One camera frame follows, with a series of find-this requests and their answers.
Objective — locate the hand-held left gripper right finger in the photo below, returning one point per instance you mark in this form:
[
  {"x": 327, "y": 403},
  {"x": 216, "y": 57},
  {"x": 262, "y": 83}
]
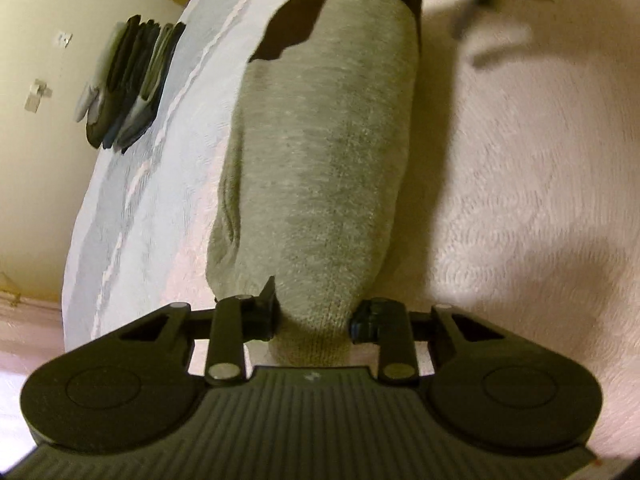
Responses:
[{"x": 361, "y": 322}]

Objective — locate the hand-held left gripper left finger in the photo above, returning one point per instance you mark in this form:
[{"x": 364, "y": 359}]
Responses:
[{"x": 267, "y": 310}]

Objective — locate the grey knit sweater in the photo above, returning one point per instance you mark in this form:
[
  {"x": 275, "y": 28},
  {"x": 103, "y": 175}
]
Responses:
[{"x": 325, "y": 160}]

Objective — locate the grey and pink bedspread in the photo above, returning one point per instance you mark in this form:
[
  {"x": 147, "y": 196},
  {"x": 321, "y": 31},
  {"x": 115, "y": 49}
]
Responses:
[{"x": 525, "y": 185}]

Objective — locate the pink patterned curtain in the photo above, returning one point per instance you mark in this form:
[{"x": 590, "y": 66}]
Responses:
[{"x": 30, "y": 330}]

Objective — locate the stack of folded dark clothes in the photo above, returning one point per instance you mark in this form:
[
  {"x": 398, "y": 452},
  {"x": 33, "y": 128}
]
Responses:
[{"x": 125, "y": 85}]

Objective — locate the white wall outlet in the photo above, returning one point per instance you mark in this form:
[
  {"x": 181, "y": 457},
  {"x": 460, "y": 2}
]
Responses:
[
  {"x": 37, "y": 96},
  {"x": 62, "y": 38}
]

